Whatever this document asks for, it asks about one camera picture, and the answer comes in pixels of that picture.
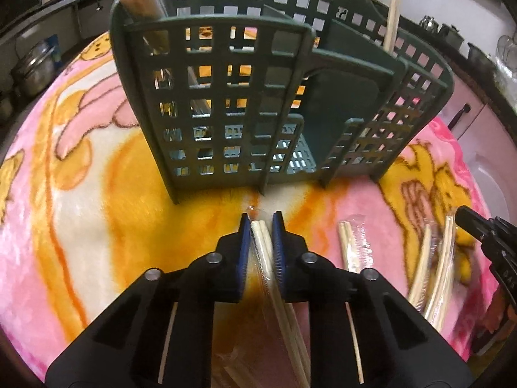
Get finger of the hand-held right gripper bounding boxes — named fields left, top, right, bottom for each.
left=454, top=205, right=491, bottom=243

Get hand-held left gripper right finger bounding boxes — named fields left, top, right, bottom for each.
left=271, top=210, right=474, bottom=388

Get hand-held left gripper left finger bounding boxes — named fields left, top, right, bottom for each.
left=44, top=212, right=254, bottom=388

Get chopsticks packet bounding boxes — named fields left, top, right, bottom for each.
left=383, top=0, right=405, bottom=51
left=408, top=222, right=435, bottom=312
left=337, top=218, right=372, bottom=275
left=422, top=210, right=459, bottom=328
left=247, top=205, right=320, bottom=388

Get green plastic utensil basket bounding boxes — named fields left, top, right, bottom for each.
left=109, top=0, right=455, bottom=205

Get white kitchen cabinets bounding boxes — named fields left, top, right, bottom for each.
left=438, top=77, right=517, bottom=259

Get black kitchen countertop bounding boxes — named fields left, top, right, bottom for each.
left=369, top=0, right=517, bottom=114

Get pink printed blanket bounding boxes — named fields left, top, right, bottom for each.
left=0, top=28, right=497, bottom=388

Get stacked steel pots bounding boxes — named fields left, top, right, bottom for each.
left=10, top=40, right=57, bottom=98

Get metal kitchen shelf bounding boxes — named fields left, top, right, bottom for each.
left=0, top=0, right=110, bottom=122

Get black cabinet handle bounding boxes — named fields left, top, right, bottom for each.
left=448, top=104, right=472, bottom=129

